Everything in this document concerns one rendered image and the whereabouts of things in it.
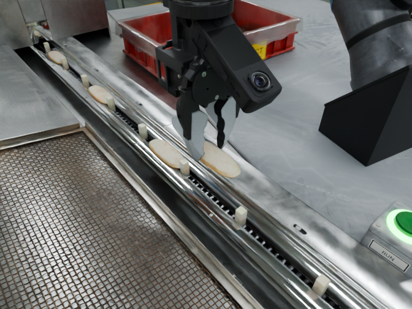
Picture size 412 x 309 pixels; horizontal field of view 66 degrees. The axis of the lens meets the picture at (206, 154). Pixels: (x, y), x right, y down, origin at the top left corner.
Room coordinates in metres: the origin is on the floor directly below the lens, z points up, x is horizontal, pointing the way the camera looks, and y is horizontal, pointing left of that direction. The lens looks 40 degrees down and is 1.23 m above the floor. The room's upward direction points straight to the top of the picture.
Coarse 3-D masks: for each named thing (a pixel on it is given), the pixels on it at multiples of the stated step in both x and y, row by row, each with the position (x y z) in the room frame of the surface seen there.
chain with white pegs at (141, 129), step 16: (48, 48) 0.94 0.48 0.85; (64, 64) 0.83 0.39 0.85; (80, 80) 0.76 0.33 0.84; (144, 128) 0.51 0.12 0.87; (192, 176) 0.40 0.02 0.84; (208, 192) 0.36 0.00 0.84; (224, 208) 0.33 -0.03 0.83; (240, 208) 0.30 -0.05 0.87; (240, 224) 0.29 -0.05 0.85; (320, 288) 0.19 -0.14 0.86; (336, 304) 0.18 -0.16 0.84
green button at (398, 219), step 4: (400, 212) 0.27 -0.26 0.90; (404, 212) 0.27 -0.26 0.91; (408, 212) 0.27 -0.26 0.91; (396, 216) 0.26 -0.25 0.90; (400, 216) 0.26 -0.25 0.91; (404, 216) 0.26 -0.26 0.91; (408, 216) 0.26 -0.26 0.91; (396, 220) 0.25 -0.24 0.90; (400, 220) 0.25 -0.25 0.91; (404, 220) 0.25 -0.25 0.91; (408, 220) 0.25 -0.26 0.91; (396, 224) 0.25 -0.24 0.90; (400, 224) 0.25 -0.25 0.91; (404, 224) 0.25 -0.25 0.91; (408, 224) 0.25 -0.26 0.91; (400, 228) 0.24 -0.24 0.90; (404, 228) 0.24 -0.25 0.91; (408, 228) 0.24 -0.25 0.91; (404, 232) 0.24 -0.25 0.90; (408, 232) 0.24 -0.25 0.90; (408, 236) 0.23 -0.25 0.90
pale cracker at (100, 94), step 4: (88, 88) 0.69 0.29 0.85; (92, 88) 0.68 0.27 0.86; (96, 88) 0.68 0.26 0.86; (100, 88) 0.68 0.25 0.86; (92, 92) 0.67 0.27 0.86; (96, 92) 0.67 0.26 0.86; (100, 92) 0.66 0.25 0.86; (104, 92) 0.67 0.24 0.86; (108, 92) 0.67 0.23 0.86; (96, 96) 0.65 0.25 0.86; (100, 96) 0.65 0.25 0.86; (104, 96) 0.64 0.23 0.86; (112, 96) 0.65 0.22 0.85; (100, 100) 0.63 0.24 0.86; (104, 100) 0.63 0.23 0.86
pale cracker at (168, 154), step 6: (150, 144) 0.47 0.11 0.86; (156, 144) 0.47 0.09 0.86; (162, 144) 0.47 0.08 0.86; (168, 144) 0.47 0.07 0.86; (156, 150) 0.45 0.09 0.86; (162, 150) 0.45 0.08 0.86; (168, 150) 0.45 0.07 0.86; (174, 150) 0.45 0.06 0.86; (162, 156) 0.43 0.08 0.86; (168, 156) 0.43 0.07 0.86; (174, 156) 0.43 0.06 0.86; (180, 156) 0.43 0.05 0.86; (168, 162) 0.42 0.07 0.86; (174, 162) 0.42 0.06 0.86
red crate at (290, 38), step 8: (296, 32) 1.00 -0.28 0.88; (280, 40) 0.97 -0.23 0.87; (288, 40) 1.00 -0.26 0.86; (128, 48) 0.95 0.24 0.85; (272, 48) 0.95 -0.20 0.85; (280, 48) 0.98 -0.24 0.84; (288, 48) 0.99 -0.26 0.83; (136, 56) 0.90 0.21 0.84; (144, 56) 0.86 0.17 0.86; (152, 56) 0.82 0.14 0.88; (272, 56) 0.96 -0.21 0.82; (144, 64) 0.87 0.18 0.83; (152, 64) 0.84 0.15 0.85; (152, 72) 0.83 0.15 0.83
